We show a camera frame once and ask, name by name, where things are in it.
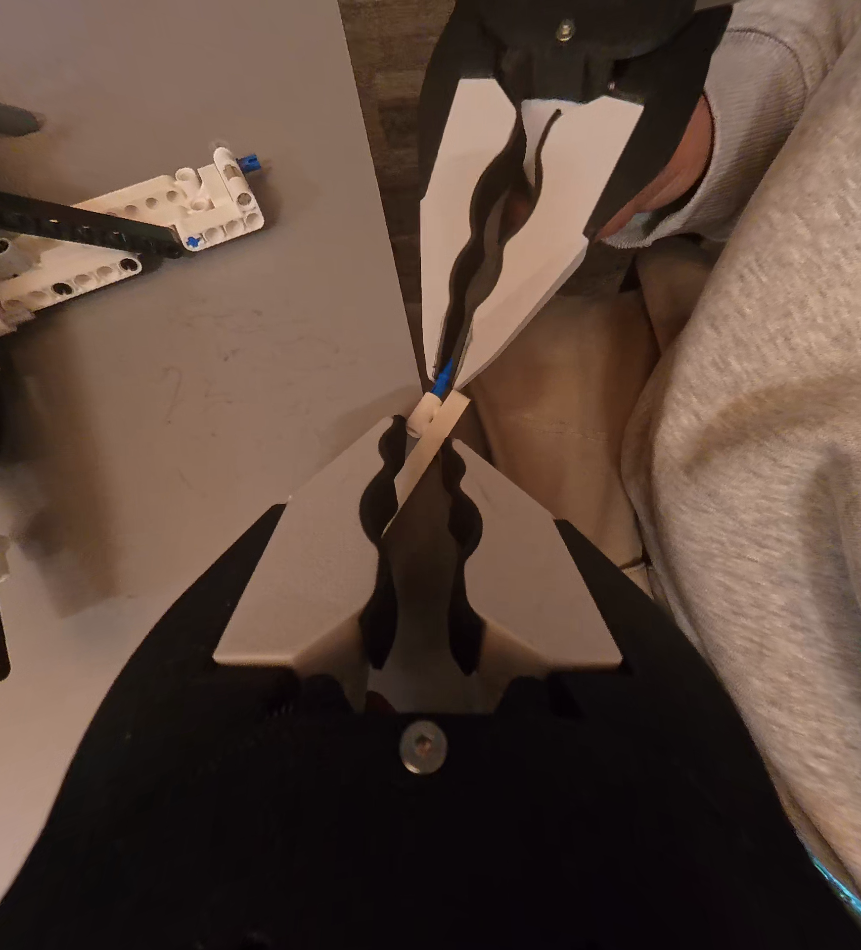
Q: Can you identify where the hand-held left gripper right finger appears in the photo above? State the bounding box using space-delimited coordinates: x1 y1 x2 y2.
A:
441 438 624 678

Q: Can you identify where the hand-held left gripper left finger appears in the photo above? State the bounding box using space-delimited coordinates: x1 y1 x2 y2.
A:
213 416 410 672

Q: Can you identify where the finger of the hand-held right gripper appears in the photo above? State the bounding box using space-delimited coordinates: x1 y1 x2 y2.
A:
441 95 648 394
419 76 531 390

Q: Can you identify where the long white lego beam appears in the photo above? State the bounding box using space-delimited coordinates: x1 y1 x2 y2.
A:
382 392 472 539

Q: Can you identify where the zebra striped lego helicopter model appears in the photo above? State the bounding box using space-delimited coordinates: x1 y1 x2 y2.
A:
0 89 268 721

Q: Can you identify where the person's right forearm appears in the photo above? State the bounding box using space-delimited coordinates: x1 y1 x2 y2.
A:
597 0 858 249

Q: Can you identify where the person's right hand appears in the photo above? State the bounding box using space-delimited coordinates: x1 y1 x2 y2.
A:
608 95 716 235

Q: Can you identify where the person in grey hoodie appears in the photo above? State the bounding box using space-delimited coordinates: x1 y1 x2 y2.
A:
619 0 861 929

